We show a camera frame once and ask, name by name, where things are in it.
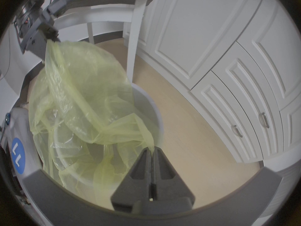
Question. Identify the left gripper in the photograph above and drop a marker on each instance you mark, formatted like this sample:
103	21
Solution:
33	41

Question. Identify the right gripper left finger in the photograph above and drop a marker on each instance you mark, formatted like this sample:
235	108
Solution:
138	185

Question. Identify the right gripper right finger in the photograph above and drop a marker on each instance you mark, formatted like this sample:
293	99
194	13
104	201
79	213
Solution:
167	185

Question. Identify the yellow plastic bag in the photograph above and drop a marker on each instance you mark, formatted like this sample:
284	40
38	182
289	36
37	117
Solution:
77	90

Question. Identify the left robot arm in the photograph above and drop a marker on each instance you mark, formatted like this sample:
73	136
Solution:
28	8

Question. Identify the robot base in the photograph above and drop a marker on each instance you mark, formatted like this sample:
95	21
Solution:
25	131

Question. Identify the white trash bin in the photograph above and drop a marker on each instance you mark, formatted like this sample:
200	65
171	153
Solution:
150	112

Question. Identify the grey and white chair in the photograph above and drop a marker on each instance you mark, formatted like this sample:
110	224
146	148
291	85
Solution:
136	32

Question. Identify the white wardrobe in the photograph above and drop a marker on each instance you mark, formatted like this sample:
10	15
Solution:
211	43

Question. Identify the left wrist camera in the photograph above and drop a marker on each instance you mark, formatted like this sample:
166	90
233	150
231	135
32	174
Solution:
57	5

